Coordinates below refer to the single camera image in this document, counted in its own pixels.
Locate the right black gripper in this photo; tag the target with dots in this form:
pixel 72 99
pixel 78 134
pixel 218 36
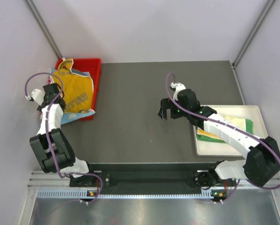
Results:
pixel 165 105

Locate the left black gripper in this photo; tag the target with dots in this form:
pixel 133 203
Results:
pixel 39 108

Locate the orange mustard towel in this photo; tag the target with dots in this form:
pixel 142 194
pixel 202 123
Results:
pixel 78 90

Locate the yellow green patterned towel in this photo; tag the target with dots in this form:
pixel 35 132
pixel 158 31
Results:
pixel 233 120

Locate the green microfiber towel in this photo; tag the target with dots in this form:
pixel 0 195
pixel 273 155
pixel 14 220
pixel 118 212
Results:
pixel 248 126

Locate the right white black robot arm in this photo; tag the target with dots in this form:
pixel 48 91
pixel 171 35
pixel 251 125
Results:
pixel 261 156

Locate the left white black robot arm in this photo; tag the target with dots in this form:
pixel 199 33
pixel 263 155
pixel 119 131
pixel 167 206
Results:
pixel 50 146

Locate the blue patterned towel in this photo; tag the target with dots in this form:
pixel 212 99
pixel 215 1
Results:
pixel 69 117

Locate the red plastic bin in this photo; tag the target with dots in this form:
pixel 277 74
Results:
pixel 93 66

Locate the white square tray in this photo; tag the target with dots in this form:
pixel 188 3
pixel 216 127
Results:
pixel 246 117

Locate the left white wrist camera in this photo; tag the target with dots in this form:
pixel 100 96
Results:
pixel 37 96

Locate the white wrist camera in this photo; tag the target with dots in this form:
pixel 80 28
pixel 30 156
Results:
pixel 176 87
pixel 37 96

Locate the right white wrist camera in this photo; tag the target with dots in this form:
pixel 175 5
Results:
pixel 176 87

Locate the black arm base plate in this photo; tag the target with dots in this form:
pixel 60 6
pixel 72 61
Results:
pixel 157 178

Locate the left aluminium corner post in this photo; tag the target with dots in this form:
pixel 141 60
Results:
pixel 43 27

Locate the aluminium corner post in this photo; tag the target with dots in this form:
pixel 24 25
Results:
pixel 43 27
pixel 253 32

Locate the aluminium frame rail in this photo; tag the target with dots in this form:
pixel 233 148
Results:
pixel 39 179

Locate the grey slotted cable duct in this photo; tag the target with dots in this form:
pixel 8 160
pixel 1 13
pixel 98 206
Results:
pixel 88 194

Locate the right aluminium corner post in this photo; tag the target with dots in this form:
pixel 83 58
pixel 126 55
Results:
pixel 253 32

